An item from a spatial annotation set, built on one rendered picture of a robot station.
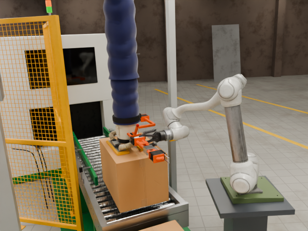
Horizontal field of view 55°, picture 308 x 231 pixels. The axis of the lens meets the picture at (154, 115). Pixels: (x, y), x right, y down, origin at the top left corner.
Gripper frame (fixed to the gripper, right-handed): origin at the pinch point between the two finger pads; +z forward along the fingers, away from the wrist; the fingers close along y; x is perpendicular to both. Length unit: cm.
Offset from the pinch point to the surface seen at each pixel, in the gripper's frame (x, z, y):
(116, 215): 10, 20, 63
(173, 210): -11, -20, 58
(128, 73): 15, -1, -48
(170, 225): -22, -13, 62
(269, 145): 170, -295, 118
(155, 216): -11, -5, 59
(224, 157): 166, -198, 118
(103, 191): 49, 21, 61
